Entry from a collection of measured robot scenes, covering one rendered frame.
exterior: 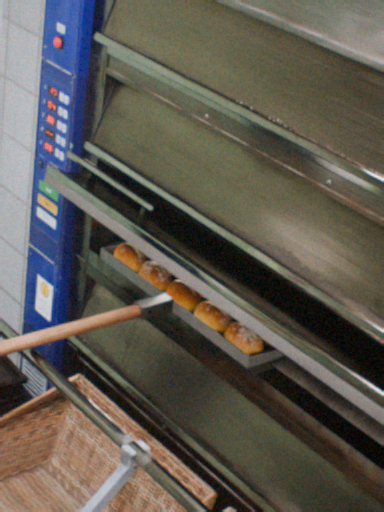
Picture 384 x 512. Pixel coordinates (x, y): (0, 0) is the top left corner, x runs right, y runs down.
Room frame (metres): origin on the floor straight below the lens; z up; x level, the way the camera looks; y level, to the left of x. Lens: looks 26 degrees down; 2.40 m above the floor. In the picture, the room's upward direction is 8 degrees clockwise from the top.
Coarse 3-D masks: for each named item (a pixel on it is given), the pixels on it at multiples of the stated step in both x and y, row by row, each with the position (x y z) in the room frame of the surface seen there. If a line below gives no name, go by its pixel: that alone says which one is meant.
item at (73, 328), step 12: (108, 312) 2.06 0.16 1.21; (120, 312) 2.07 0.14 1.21; (132, 312) 2.09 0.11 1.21; (60, 324) 1.99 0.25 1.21; (72, 324) 1.99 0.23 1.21; (84, 324) 2.00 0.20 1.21; (96, 324) 2.02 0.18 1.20; (108, 324) 2.04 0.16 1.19; (24, 336) 1.92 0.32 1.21; (36, 336) 1.93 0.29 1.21; (48, 336) 1.94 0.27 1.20; (60, 336) 1.96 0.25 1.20; (0, 348) 1.87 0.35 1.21; (12, 348) 1.88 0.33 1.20; (24, 348) 1.90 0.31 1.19
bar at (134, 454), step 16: (0, 320) 2.03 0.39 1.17; (16, 336) 1.97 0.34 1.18; (32, 352) 1.92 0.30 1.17; (48, 368) 1.87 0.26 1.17; (64, 384) 1.82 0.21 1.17; (80, 400) 1.78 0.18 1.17; (96, 416) 1.73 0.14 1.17; (112, 432) 1.69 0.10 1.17; (128, 448) 1.65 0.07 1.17; (144, 448) 1.65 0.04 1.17; (128, 464) 1.63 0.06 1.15; (144, 464) 1.61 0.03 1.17; (160, 464) 1.61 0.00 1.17; (112, 480) 1.62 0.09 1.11; (160, 480) 1.58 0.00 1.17; (176, 480) 1.57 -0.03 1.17; (96, 496) 1.61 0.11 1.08; (112, 496) 1.61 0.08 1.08; (176, 496) 1.54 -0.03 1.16; (192, 496) 1.53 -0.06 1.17
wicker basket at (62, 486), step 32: (32, 416) 2.26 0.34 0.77; (64, 416) 2.32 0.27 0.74; (128, 416) 2.20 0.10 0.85; (0, 448) 2.20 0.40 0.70; (32, 448) 2.26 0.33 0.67; (64, 448) 2.29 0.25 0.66; (96, 448) 2.22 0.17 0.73; (160, 448) 2.10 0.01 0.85; (0, 480) 2.20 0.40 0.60; (32, 480) 2.24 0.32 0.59; (64, 480) 2.25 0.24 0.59; (96, 480) 2.18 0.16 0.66; (128, 480) 2.12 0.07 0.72; (192, 480) 2.00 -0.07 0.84
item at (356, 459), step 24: (96, 264) 2.39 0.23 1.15; (192, 336) 2.11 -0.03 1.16; (216, 360) 2.04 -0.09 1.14; (264, 384) 1.93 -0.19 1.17; (288, 384) 1.93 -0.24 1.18; (288, 408) 1.87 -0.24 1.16; (312, 408) 1.85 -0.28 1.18; (312, 432) 1.82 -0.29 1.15; (336, 432) 1.78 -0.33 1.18; (360, 432) 1.79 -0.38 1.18; (360, 456) 1.72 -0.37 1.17
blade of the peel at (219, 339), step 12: (108, 252) 2.36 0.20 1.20; (120, 264) 2.31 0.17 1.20; (132, 276) 2.28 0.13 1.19; (144, 288) 2.24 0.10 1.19; (156, 288) 2.21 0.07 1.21; (180, 312) 2.14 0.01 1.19; (192, 312) 2.17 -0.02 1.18; (192, 324) 2.11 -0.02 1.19; (204, 324) 2.08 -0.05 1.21; (216, 336) 2.05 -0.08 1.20; (228, 348) 2.02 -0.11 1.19; (264, 348) 2.05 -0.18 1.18; (276, 348) 2.06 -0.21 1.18; (240, 360) 1.99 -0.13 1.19; (252, 360) 1.98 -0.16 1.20; (264, 360) 2.00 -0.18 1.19
